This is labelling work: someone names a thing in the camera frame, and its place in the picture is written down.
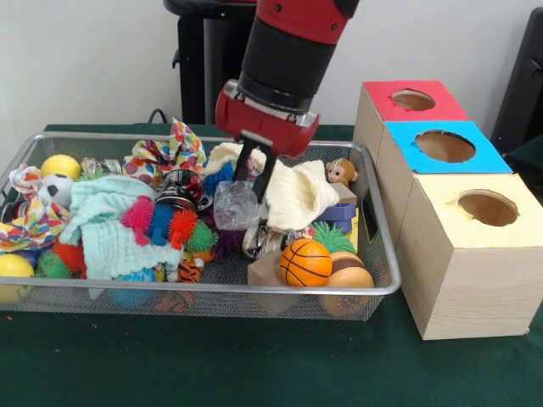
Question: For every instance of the brown monkey plush toy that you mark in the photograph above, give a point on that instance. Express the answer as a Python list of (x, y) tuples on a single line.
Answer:
[(341, 171)]

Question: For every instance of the small soccer ball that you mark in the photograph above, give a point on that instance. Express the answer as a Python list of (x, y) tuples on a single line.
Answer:
[(57, 188)]

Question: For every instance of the white colourful patterned cloth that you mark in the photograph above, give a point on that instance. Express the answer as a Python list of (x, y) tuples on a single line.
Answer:
[(29, 220)]

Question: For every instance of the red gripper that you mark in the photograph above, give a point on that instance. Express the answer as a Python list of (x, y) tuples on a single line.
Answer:
[(263, 123)]

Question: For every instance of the yellow ball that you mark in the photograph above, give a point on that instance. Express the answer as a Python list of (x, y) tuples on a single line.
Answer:
[(61, 166)]

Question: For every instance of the multicolour spiky caterpillar toy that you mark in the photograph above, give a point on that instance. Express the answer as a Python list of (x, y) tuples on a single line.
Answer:
[(178, 224)]

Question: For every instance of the cream muslin cloth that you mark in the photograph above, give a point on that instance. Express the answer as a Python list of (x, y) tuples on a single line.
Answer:
[(297, 195)]

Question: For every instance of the wooden box with three holes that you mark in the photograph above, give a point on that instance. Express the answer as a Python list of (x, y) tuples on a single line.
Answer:
[(479, 288)]

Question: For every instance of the dark green tablecloth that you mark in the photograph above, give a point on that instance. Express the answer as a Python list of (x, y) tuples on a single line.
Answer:
[(254, 360)]

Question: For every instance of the clear plastic packet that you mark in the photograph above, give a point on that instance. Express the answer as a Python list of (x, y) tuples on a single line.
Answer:
[(235, 210)]

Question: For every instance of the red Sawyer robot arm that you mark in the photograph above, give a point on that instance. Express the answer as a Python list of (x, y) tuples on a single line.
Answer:
[(288, 55)]

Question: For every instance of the orange toy basketball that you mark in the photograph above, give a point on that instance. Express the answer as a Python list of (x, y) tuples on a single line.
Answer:
[(305, 262)]

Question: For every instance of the mint muslin cloth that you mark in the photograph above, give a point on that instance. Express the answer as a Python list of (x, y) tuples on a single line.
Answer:
[(106, 237)]

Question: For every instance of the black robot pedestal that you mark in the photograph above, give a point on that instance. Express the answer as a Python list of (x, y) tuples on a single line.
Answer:
[(203, 63)]

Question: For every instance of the colourful dotted cloth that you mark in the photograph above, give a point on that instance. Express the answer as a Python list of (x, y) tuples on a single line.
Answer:
[(169, 152)]

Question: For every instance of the shallow clear mesh bin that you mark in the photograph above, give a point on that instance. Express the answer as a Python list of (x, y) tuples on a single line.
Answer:
[(379, 254)]

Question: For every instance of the side table with green cloth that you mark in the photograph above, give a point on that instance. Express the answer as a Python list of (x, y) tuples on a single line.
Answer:
[(530, 157)]

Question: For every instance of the toy burger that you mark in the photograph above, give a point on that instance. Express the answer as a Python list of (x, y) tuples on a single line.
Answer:
[(352, 275)]

